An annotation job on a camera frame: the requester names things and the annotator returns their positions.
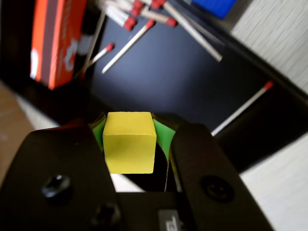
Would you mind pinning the yellow wooden cube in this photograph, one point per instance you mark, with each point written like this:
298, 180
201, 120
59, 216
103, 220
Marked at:
130, 146

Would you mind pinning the orange matchbox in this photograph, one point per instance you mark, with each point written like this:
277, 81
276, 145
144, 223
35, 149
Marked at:
55, 48

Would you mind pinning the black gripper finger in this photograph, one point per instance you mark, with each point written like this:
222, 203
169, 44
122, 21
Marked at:
60, 156

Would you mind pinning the blue wooden cube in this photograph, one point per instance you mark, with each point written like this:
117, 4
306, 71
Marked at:
211, 7

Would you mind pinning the black cardboard box tray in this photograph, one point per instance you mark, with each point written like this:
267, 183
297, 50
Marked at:
156, 79

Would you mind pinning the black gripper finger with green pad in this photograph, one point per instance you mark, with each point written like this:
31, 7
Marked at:
207, 163

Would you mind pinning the red tipped wooden matchstick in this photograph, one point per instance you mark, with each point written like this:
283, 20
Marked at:
157, 3
158, 17
136, 11
240, 110
96, 38
138, 3
101, 54
204, 44
130, 24
127, 47

